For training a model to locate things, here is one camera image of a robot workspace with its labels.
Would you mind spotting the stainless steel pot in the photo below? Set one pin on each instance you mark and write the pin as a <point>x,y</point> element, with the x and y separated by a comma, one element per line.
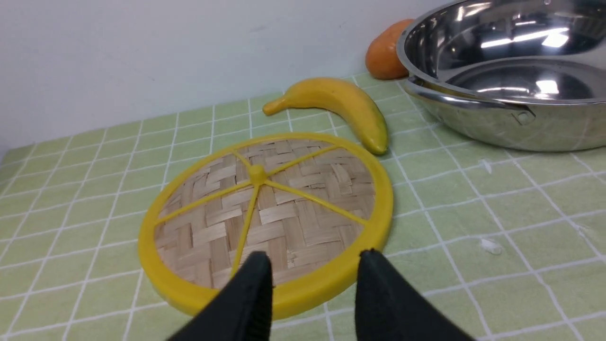
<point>521,74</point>

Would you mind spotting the green checkered tablecloth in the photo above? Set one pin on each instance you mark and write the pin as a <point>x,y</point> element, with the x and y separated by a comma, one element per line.
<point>509,245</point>

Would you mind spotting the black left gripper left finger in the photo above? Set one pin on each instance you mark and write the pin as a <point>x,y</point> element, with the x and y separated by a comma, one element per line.
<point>242,310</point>

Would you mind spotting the yellow banana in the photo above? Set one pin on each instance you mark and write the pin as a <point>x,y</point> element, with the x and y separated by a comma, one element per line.
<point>343,98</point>

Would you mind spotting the yellow woven bamboo steamer lid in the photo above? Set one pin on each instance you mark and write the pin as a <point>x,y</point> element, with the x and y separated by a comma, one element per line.
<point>311,202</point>

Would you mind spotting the orange fruit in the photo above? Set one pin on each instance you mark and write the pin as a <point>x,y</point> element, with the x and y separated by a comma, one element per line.
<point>381,58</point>

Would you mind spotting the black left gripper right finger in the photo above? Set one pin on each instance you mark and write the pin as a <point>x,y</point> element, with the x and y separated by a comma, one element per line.
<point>388,308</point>

